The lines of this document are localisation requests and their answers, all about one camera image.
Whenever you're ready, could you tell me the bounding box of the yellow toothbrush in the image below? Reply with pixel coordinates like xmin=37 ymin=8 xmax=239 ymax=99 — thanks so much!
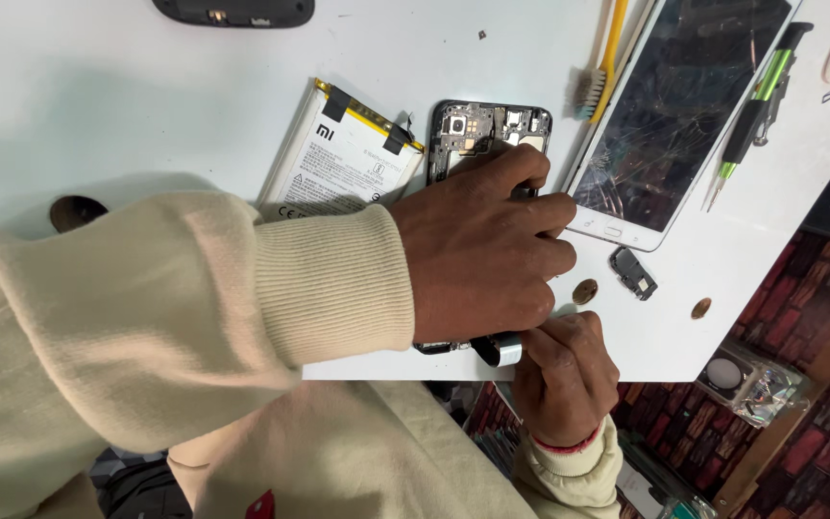
xmin=574 ymin=0 xmax=631 ymax=124

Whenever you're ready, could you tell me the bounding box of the cream sweatshirt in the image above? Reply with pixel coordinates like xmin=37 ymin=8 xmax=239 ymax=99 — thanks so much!
xmin=166 ymin=379 xmax=540 ymax=519

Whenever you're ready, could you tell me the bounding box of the heap of plastic packets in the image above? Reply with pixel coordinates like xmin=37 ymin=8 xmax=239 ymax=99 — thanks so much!
xmin=615 ymin=431 xmax=720 ymax=519

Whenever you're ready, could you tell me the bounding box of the red thread bracelet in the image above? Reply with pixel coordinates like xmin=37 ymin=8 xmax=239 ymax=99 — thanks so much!
xmin=530 ymin=425 xmax=602 ymax=456

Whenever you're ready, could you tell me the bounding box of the clear plastic box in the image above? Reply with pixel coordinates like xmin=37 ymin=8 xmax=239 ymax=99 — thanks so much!
xmin=696 ymin=339 xmax=812 ymax=431

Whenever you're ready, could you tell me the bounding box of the black phone frame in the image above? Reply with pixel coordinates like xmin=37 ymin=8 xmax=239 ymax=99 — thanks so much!
xmin=415 ymin=99 xmax=554 ymax=356

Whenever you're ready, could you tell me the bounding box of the person's right hand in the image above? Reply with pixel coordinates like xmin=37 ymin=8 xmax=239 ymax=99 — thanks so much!
xmin=512 ymin=311 xmax=622 ymax=448

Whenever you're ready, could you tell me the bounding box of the small black phone part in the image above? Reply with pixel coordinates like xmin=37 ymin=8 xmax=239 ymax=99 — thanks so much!
xmin=609 ymin=247 xmax=659 ymax=302

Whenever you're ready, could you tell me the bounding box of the green black screwdriver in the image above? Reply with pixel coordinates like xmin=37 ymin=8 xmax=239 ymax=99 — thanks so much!
xmin=705 ymin=22 xmax=816 ymax=213

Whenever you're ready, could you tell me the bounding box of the small red item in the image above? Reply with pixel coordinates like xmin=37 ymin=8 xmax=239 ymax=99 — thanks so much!
xmin=245 ymin=489 xmax=276 ymax=519

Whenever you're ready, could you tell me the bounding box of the black phone back cover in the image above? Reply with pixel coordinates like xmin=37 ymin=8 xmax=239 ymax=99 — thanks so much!
xmin=152 ymin=0 xmax=316 ymax=30

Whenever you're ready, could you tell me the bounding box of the white tablet with cracked screen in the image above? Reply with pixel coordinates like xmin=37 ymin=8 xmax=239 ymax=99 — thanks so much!
xmin=565 ymin=0 xmax=805 ymax=253

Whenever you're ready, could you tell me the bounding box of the silver black flex strip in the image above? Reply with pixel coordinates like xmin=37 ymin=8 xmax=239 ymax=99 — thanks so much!
xmin=471 ymin=332 xmax=525 ymax=368

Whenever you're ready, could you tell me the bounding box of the person's left hand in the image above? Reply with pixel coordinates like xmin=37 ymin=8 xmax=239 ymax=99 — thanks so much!
xmin=390 ymin=144 xmax=579 ymax=344

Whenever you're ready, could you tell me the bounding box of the white phone battery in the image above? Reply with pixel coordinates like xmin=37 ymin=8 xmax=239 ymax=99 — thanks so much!
xmin=256 ymin=78 xmax=427 ymax=222

